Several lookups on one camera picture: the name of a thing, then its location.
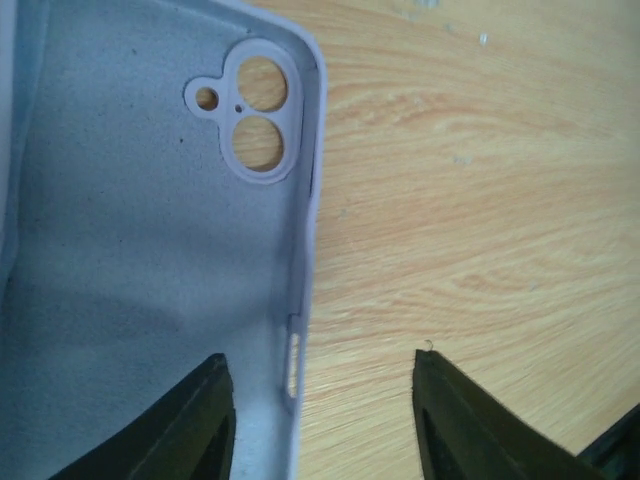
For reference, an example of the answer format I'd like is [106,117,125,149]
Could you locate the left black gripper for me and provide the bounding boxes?
[412,350,640,480]

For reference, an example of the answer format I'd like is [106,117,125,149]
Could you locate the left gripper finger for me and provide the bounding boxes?
[53,353,236,479]

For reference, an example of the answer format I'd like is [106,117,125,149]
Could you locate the lilac magsafe phone case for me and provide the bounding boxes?
[1,1,327,479]

